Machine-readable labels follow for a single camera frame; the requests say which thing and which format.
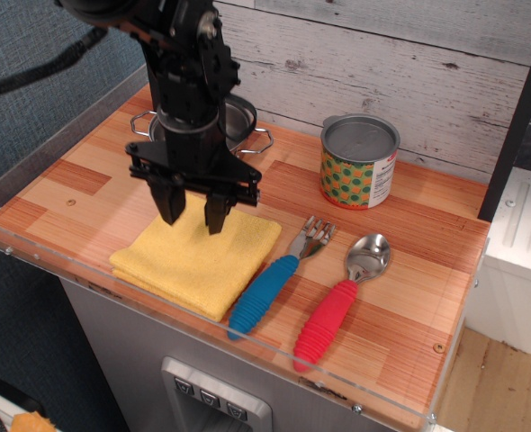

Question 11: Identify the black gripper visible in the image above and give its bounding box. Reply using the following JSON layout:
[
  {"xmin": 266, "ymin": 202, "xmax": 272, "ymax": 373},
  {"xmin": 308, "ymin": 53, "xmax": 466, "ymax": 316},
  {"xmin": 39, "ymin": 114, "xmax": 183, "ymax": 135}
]
[{"xmin": 124, "ymin": 117, "xmax": 264, "ymax": 236}]

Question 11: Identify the yellow towel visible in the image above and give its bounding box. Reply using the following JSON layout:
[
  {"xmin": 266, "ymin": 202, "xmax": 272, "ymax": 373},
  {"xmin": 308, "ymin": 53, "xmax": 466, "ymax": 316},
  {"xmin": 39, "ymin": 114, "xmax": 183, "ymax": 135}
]
[{"xmin": 109, "ymin": 194, "xmax": 282, "ymax": 322}]

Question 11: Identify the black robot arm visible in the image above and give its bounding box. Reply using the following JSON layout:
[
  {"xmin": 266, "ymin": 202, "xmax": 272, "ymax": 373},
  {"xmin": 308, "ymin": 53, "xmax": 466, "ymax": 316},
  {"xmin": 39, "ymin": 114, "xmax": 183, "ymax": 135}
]
[{"xmin": 60, "ymin": 1, "xmax": 261, "ymax": 234}]

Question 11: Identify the stainless steel pot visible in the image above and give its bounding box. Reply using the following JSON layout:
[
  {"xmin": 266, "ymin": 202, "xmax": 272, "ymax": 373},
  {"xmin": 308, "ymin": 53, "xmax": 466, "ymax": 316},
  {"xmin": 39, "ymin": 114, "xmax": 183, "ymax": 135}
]
[{"xmin": 130, "ymin": 95, "xmax": 275, "ymax": 158}]

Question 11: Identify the patterned toy can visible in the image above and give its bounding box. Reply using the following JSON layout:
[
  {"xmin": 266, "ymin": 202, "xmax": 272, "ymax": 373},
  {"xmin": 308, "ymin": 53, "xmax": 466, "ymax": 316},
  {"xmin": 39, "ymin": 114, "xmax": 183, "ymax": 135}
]
[{"xmin": 319, "ymin": 113, "xmax": 401, "ymax": 211}]

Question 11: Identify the silver toy fridge cabinet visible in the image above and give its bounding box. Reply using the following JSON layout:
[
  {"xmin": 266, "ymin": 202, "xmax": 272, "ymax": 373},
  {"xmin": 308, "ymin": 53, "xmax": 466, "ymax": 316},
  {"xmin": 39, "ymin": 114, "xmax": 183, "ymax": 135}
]
[{"xmin": 61, "ymin": 280, "xmax": 388, "ymax": 431}]

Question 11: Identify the clear acrylic table guard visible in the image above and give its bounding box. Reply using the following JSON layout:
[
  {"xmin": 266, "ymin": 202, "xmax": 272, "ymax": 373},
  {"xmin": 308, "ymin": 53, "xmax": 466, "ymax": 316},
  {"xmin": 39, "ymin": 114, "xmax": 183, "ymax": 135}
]
[{"xmin": 0, "ymin": 71, "xmax": 491, "ymax": 432}]

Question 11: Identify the dispenser button panel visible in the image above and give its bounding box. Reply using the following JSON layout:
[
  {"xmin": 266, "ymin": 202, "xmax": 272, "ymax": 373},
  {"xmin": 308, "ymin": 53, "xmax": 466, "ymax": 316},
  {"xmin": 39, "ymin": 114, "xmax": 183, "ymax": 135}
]
[{"xmin": 161, "ymin": 356, "xmax": 274, "ymax": 431}]

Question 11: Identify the orange cloth at corner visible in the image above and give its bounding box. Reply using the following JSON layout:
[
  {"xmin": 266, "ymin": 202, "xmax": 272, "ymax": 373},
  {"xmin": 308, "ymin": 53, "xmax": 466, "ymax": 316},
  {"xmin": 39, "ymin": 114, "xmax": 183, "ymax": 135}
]
[{"xmin": 10, "ymin": 411, "xmax": 58, "ymax": 432}]

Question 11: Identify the white plastic appliance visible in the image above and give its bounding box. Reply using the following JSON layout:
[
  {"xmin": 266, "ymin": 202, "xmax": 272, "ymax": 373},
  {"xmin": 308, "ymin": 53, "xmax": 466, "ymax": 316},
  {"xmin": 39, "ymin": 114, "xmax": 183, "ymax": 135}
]
[{"xmin": 465, "ymin": 167, "xmax": 531, "ymax": 354}]

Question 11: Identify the blue handled fork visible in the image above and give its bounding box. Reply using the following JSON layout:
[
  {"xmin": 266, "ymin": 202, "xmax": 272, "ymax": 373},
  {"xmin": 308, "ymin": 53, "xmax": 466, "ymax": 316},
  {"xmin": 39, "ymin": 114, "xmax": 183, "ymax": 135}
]
[{"xmin": 228, "ymin": 216, "xmax": 336, "ymax": 341}]

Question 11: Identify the red handled spoon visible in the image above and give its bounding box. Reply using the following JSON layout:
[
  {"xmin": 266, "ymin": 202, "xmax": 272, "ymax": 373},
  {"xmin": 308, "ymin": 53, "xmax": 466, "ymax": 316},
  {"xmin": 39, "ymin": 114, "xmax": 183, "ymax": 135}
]
[{"xmin": 293, "ymin": 233, "xmax": 391, "ymax": 373}]

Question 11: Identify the black braided cable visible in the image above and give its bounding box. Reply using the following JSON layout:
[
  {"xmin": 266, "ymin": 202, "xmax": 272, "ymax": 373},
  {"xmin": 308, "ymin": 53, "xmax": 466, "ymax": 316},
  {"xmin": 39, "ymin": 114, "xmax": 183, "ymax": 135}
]
[{"xmin": 0, "ymin": 26, "xmax": 109, "ymax": 101}]

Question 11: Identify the black right frame post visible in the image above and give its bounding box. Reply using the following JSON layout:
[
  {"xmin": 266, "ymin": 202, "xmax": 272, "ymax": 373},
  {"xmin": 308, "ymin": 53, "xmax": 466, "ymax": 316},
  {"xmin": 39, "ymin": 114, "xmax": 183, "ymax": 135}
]
[{"xmin": 478, "ymin": 66, "xmax": 531, "ymax": 222}]

